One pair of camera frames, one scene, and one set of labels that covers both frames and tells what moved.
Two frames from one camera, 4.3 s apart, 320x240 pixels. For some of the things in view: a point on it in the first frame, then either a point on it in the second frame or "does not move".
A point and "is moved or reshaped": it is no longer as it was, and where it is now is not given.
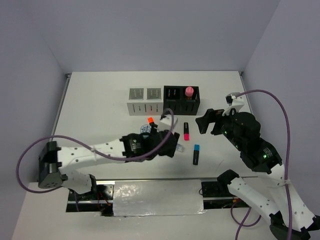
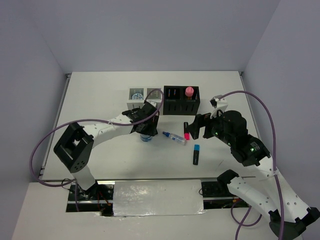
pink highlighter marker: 186,130 does not move
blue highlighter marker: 196,154 does not move
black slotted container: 174,98 does not move
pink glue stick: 189,91 does not move
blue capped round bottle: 145,128 is moved or reshaped
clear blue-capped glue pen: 180,147 is moved or reshaped
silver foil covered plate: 144,198 does not move
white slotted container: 145,101 does not move
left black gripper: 169,150 -> 150,130
